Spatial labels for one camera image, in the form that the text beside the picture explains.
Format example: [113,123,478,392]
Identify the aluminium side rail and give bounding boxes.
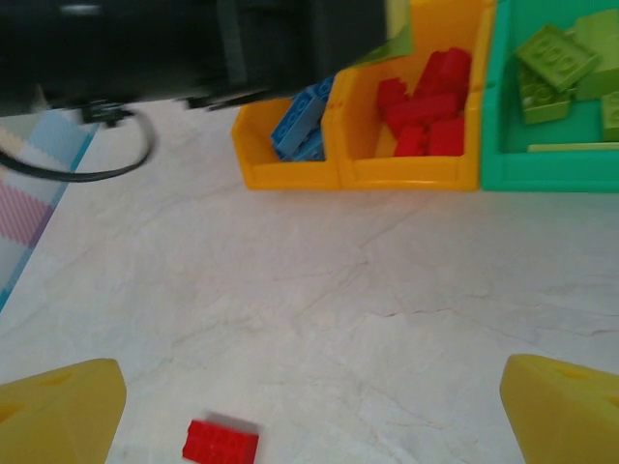
[0,130,98,315]

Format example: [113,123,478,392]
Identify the yellow plastic bin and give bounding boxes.
[336,0,496,193]
[230,72,342,191]

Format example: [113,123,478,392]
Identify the long green lego brick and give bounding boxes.
[351,22,418,70]

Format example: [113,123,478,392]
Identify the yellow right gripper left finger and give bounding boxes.
[0,358,129,464]

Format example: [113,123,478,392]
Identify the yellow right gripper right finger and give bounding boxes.
[499,354,619,464]

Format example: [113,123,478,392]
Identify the long blue lego brick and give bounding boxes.
[269,79,336,147]
[288,129,326,161]

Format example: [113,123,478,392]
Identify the long red lego brick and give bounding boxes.
[181,417,261,464]

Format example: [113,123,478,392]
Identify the green plastic bin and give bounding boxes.
[478,0,619,195]

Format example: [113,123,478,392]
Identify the black camera cable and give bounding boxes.
[0,106,157,184]

